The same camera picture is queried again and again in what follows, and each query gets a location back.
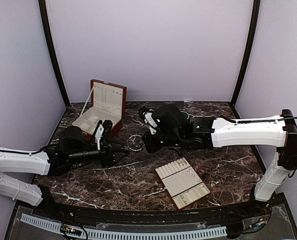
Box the silver chain necklace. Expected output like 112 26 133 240
127 133 146 151

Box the red jewelry tray insert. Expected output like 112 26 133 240
155 157 211 210

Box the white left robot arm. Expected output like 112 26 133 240
0 126 130 218

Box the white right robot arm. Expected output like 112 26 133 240
138 104 297 217

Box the red open jewelry box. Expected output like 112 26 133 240
72 79 127 141

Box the dark green mug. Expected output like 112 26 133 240
180 111 190 120

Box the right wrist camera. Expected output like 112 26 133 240
138 104 185 135

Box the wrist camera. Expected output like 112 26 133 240
59 119 114 148
138 104 185 135

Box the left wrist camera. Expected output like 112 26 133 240
59 119 114 148

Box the white slotted cable duct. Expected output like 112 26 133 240
20 213 228 240

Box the black front table rail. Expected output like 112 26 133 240
15 192 287 227

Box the right black frame post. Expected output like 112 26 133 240
230 0 261 107

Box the black frame post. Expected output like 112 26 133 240
38 0 71 108
230 0 261 107

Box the left black frame post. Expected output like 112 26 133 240
38 0 71 108

